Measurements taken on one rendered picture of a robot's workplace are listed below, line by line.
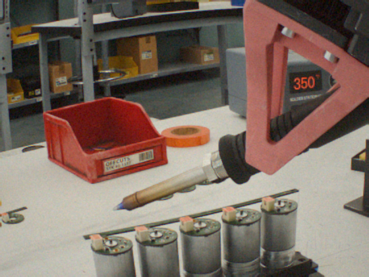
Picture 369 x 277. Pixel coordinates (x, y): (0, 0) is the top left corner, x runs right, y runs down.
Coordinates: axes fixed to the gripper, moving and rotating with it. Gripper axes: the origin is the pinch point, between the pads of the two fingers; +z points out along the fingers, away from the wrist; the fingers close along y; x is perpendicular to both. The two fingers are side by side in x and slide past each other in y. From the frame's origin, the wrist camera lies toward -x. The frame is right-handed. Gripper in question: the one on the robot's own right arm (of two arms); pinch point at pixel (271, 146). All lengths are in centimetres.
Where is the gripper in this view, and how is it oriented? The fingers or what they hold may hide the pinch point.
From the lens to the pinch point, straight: 29.5
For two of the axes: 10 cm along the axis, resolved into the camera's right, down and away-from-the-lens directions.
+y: -3.5, 2.7, -9.0
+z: -3.8, 8.3, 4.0
